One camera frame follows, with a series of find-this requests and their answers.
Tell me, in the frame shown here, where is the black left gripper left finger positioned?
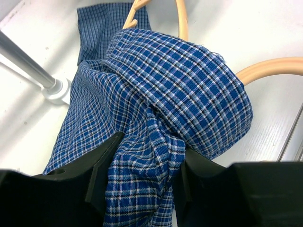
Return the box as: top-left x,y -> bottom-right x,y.
0,132 -> 124,227

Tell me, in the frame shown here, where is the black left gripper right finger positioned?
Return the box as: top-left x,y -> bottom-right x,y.
174,148 -> 303,227

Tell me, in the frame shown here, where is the blue plaid shirt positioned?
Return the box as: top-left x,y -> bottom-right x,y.
44,3 -> 253,227

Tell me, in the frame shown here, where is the metal clothes rack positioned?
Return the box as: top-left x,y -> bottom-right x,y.
0,32 -> 71,105

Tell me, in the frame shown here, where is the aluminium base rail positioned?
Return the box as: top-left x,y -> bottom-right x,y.
276,105 -> 303,162

